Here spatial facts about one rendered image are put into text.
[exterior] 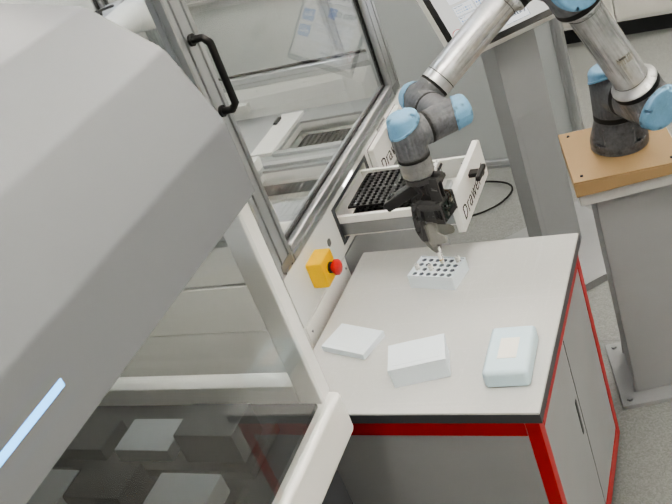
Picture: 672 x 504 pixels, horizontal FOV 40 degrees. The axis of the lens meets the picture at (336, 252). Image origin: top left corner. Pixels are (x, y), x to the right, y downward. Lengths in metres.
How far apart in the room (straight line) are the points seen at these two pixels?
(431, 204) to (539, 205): 1.39
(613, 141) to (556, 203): 1.02
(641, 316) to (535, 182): 0.83
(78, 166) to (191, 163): 0.21
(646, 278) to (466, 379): 0.89
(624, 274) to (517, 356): 0.83
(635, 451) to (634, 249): 0.58
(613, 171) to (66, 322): 1.61
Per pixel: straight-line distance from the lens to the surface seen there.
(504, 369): 1.88
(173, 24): 1.91
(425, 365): 1.95
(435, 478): 2.07
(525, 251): 2.28
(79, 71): 1.41
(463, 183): 2.33
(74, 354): 1.19
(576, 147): 2.58
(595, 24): 2.18
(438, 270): 2.25
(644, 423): 2.86
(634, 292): 2.71
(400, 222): 2.36
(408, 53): 4.20
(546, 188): 3.43
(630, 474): 2.73
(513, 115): 3.26
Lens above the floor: 2.00
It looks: 29 degrees down
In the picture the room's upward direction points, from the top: 22 degrees counter-clockwise
